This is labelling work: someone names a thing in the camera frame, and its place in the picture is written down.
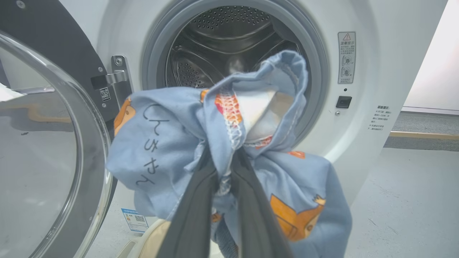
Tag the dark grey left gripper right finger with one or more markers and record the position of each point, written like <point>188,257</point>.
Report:
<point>254,222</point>

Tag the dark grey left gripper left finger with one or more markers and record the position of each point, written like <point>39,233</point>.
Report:
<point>193,222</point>

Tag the blue orange patterned garment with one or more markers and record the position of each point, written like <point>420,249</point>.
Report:
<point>161,143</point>

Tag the dark round washing machine door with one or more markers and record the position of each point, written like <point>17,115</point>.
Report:
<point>53,161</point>

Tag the cream fabric laundry basket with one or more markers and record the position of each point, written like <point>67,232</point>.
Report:
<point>154,240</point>

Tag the black door lock socket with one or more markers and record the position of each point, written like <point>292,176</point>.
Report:
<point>344,102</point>

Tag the silver door hinge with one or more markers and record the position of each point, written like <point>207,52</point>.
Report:
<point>120,77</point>

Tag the grey rubber door gasket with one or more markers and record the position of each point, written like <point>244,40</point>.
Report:
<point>157,53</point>

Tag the white washing machine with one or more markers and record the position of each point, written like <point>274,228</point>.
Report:
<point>376,53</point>

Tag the blue white energy label sticker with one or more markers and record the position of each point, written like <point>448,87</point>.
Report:
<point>135,219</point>

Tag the small QR code sticker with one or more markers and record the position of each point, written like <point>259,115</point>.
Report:
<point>104,94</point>

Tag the stainless steel washer drum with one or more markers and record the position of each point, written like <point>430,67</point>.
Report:
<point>215,43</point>

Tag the white warning label sticker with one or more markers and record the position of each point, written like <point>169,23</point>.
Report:
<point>346,57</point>

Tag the grey ledge with wood trim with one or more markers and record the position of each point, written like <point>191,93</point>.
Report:
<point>423,123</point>

